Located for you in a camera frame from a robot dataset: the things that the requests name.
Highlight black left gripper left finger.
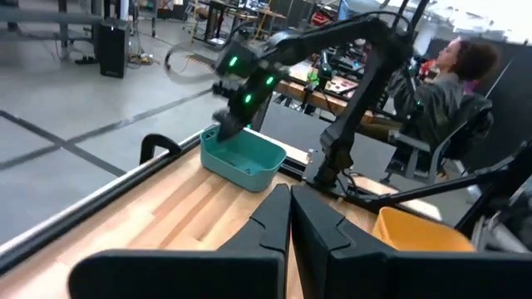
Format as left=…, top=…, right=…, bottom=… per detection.
left=67, top=183, right=292, bottom=299

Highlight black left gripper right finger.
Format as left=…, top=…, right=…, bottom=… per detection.
left=290, top=184, right=532, bottom=299

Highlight teal plastic bin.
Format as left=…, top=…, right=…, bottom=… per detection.
left=199, top=124, right=288, bottom=194

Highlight yellow plastic bin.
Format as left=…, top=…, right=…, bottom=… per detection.
left=372, top=206, right=475, bottom=253

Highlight wooden workbench with tools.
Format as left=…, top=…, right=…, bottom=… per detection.
left=273, top=61, right=375, bottom=121

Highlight black metal desk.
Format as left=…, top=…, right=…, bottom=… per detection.
left=202, top=0, right=234, bottom=45

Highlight floor power strip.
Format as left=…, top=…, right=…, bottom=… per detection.
left=126, top=51, right=155, bottom=67

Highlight red storage bins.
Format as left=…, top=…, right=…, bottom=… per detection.
left=309, top=11, right=330, bottom=28

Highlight tall black computer tower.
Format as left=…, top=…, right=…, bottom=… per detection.
left=96, top=18, right=131, bottom=80

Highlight dark office chair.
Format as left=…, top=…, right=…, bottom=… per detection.
left=382, top=93, right=495, bottom=186

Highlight person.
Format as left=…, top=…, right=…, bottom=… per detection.
left=386, top=36, right=500, bottom=146

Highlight wooden-topped workbench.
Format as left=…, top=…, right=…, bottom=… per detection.
left=0, top=0, right=103, bottom=47

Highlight dark partition panel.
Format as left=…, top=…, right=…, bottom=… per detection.
left=427, top=37, right=532, bottom=171

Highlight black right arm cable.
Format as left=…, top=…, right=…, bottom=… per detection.
left=163, top=38, right=222, bottom=85

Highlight black curved frame bracket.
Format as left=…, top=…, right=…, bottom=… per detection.
left=139, top=133, right=183, bottom=166

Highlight black aluminium table frame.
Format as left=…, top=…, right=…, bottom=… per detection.
left=0, top=132, right=532, bottom=277

